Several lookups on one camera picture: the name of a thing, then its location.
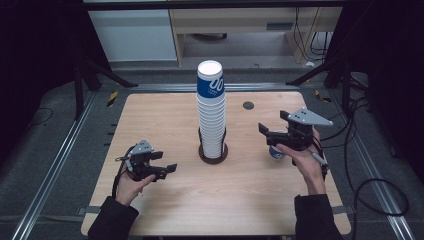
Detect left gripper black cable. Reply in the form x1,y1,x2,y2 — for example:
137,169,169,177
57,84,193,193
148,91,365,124
110,145,136,200

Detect black cables under desk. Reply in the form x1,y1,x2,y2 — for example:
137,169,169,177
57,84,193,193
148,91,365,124
292,6,333,63

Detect black metal stand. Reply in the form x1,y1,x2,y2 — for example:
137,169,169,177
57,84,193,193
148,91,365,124
285,57,355,115
73,59,139,121

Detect yellow black tape strip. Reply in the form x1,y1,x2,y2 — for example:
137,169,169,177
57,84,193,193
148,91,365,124
106,90,120,108
314,88,333,104

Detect person's left hand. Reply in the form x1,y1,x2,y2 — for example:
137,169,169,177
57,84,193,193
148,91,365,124
114,164,157,207

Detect black cup holder stand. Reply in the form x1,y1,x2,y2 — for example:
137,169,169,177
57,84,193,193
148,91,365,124
198,125,230,165

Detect stack of paper cups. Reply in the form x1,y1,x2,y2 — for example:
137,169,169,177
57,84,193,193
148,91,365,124
195,59,228,160

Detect black looped floor cable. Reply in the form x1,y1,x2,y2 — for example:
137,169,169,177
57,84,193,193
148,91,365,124
343,96,410,240

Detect person's right hand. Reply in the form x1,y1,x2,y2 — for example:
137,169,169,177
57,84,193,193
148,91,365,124
275,127,328,196

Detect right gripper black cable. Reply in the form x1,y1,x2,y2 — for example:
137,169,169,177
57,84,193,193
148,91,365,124
310,134,332,183

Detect grey tape strip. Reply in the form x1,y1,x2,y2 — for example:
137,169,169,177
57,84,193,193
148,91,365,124
76,205,102,216
332,205,355,215

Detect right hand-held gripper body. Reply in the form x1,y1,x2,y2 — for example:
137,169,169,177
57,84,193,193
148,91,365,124
281,106,334,151

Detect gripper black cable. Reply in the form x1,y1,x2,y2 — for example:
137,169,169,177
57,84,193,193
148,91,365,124
310,134,332,183
110,145,136,200

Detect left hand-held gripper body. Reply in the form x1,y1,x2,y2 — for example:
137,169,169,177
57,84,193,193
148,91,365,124
124,139,158,182

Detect metal floor rail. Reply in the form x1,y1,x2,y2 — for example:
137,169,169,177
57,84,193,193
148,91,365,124
327,89,416,240
130,82,298,93
10,90,98,240

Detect white cabinet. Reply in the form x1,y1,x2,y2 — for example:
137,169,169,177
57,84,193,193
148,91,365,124
87,8,178,63

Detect blue and white paper cup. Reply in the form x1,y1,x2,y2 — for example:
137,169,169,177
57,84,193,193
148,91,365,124
268,129,288,161

